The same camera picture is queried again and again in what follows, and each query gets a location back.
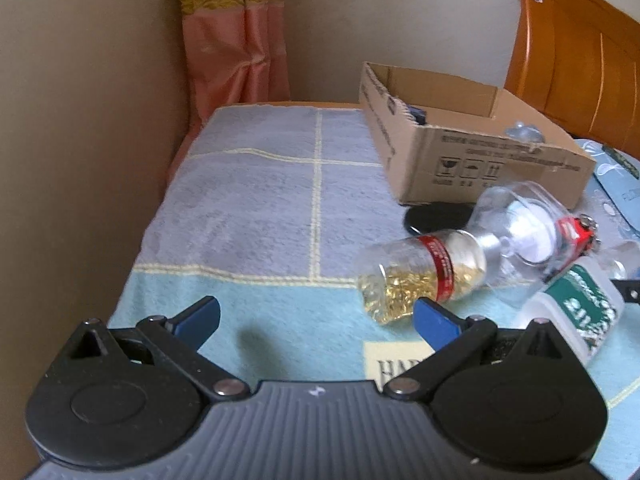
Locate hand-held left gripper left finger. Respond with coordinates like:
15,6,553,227
42,296,251,403

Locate small clear plastic piece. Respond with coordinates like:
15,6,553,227
504,120,546,145

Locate cardboard box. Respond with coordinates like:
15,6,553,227
359,61,597,206

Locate white bottle with green label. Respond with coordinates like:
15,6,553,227
515,255,626,366

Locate checked blanket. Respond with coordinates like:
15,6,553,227
107,101,640,480

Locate pink curtain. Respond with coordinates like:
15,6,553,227
177,0,291,148

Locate black dice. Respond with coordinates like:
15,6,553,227
400,102,429,127

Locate clear plastic jar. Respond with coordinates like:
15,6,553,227
467,182,576,308

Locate black glossy disc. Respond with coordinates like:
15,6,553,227
404,202,476,236

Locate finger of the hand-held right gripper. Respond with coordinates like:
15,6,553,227
617,279,640,307

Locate clear bottle with gold flakes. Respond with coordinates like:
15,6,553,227
356,229,503,328

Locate wooden headboard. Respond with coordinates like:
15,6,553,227
502,0,640,158

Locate blue floral pillow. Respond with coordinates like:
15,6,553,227
570,137,640,241

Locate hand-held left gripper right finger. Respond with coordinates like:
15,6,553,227
382,296,583,402

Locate red toy train keychain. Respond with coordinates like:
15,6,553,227
552,214,603,261

